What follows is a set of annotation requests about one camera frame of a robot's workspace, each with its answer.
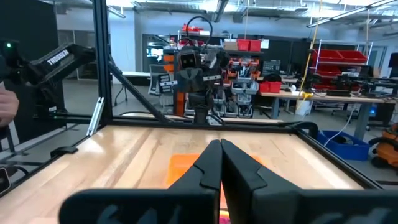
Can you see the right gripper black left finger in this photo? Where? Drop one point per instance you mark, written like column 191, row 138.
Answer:
column 186, row 205

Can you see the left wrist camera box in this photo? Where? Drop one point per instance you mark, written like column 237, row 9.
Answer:
column 188, row 59

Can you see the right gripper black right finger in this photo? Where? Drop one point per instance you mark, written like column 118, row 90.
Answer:
column 264, row 202

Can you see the white bucket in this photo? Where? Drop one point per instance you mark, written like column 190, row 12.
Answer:
column 303, row 107

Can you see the blue plastic bin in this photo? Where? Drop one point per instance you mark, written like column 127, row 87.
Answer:
column 345, row 149

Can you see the silver frame bracket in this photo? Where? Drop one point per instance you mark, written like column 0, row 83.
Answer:
column 95, row 116

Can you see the person's hand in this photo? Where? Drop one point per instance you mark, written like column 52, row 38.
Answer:
column 7, row 105

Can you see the orange and clear pencil box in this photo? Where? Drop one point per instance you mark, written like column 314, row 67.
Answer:
column 180, row 168

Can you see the red storage bin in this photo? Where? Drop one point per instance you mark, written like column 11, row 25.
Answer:
column 255, row 45
column 243, row 45

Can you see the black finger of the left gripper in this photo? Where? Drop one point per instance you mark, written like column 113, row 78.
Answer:
column 186, row 81
column 203, row 79

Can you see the long wooden workbench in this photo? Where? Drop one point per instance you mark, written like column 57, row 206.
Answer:
column 326, row 99

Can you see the black monitor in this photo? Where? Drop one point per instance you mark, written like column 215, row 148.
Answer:
column 393, row 63

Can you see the black aluminium frame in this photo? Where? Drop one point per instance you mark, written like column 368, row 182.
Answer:
column 102, row 62

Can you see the small red bin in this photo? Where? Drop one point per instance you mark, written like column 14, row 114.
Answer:
column 275, row 87
column 264, row 87

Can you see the orange shop vacuum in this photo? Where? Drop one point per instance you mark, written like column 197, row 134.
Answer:
column 387, row 149

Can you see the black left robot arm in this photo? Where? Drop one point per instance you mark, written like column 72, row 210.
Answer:
column 200, row 105

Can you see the black frame clamp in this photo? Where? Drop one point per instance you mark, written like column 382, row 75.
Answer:
column 63, row 151
column 306, row 127

